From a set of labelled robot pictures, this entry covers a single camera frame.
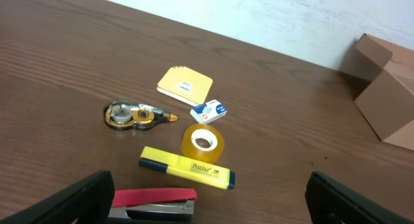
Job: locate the yellow spiral notepad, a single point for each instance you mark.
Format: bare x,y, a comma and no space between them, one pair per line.
185,84

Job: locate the blue white staples box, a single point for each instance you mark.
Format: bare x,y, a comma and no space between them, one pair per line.
208,112

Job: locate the yellow clear tape roll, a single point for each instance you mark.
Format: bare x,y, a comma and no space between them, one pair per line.
203,143

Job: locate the yellow highlighter marker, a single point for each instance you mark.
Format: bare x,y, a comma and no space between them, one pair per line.
187,168

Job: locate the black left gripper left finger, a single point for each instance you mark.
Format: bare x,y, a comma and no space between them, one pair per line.
87,201

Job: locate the brown cardboard box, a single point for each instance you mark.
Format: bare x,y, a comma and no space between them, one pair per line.
387,101

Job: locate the orange black correction tape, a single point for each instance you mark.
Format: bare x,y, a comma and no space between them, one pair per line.
122,115

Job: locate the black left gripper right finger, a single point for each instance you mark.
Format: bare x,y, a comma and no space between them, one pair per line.
329,201

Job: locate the red stapler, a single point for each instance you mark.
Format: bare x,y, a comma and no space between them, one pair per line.
153,206

